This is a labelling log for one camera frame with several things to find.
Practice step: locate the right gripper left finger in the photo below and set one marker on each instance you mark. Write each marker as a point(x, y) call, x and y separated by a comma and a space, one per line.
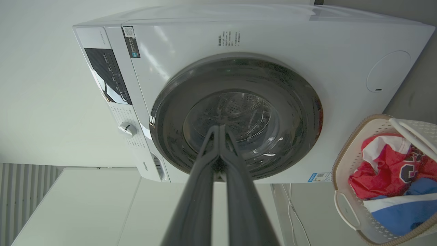
point(196, 191)

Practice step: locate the silver control knob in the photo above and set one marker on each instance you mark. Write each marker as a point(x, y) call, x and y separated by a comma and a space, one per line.
point(127, 129)

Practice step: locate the white front-load washing machine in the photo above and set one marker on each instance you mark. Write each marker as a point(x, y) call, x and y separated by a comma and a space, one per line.
point(307, 68)

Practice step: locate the steel washing machine drum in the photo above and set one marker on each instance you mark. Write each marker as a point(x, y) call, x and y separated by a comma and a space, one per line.
point(239, 109)

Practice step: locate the black label sticker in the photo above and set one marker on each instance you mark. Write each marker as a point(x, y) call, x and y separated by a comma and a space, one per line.
point(131, 42)

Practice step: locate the blue energy label sticker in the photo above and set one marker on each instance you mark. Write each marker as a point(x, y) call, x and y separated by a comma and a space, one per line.
point(319, 177)

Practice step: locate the cream perforated laundry basket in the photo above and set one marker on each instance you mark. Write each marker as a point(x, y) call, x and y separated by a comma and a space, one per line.
point(351, 160)

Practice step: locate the round white filter cover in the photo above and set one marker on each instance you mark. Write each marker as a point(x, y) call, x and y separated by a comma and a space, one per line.
point(389, 71)

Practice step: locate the black display panel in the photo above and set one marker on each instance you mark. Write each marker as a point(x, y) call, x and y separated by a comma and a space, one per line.
point(107, 73)

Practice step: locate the blue and white garment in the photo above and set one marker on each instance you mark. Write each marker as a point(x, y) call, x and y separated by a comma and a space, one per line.
point(403, 212)

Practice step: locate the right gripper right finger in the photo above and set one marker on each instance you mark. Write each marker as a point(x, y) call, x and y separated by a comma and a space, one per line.
point(242, 198)

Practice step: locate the red and white jersey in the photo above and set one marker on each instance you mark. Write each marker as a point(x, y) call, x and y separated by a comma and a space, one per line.
point(385, 167)

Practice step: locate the washer door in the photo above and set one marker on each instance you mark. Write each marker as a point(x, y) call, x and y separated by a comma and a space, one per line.
point(293, 116)

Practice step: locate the white ribbed panel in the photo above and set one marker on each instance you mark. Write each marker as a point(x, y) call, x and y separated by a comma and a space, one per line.
point(20, 191)

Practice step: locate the white cabinet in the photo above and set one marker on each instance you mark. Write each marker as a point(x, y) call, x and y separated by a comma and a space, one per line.
point(85, 212)

